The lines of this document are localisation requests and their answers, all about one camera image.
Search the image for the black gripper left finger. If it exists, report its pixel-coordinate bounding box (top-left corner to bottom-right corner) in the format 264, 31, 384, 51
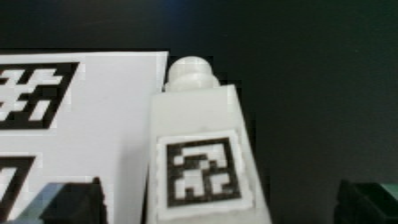
11, 179, 109, 224

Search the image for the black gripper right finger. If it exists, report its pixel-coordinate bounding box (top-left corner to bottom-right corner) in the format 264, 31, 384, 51
335, 180, 398, 224

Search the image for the white table leg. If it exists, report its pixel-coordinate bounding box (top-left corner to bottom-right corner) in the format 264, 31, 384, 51
146, 56, 273, 224

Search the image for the white sheet with AprilTags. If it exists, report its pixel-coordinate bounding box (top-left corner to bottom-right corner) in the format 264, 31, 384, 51
0, 51, 169, 224

